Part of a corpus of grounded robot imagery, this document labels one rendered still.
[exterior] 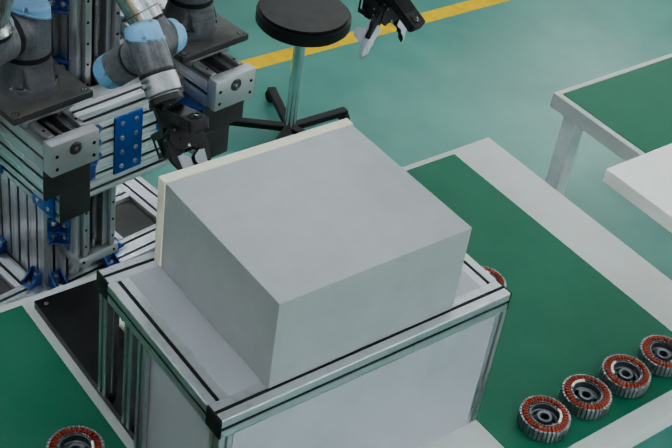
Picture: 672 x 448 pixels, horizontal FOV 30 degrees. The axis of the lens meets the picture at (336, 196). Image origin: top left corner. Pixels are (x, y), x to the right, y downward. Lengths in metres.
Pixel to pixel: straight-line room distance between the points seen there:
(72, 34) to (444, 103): 2.27
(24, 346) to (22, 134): 0.54
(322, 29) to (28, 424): 2.15
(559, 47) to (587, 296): 2.71
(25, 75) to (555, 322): 1.37
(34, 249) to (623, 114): 1.78
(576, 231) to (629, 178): 0.60
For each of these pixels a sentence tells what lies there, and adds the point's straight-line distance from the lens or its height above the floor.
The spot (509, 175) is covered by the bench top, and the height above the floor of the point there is 0.75.
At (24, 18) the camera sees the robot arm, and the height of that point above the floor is 1.25.
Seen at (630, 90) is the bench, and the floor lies 0.75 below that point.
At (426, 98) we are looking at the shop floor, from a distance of 5.14.
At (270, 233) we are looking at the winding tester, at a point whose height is 1.32.
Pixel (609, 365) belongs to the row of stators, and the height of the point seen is 0.79.
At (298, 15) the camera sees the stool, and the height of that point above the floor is 0.56.
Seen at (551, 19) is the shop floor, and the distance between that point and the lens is 5.93.
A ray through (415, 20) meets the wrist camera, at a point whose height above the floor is 1.28.
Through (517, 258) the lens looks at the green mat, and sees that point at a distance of 3.19.
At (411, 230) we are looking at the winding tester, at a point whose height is 1.32.
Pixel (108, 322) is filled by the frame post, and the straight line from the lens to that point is 2.51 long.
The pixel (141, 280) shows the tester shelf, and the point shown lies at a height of 1.11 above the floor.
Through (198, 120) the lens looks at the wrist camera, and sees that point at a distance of 2.43.
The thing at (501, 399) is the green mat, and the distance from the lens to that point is 2.81.
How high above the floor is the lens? 2.71
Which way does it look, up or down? 37 degrees down
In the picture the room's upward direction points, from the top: 9 degrees clockwise
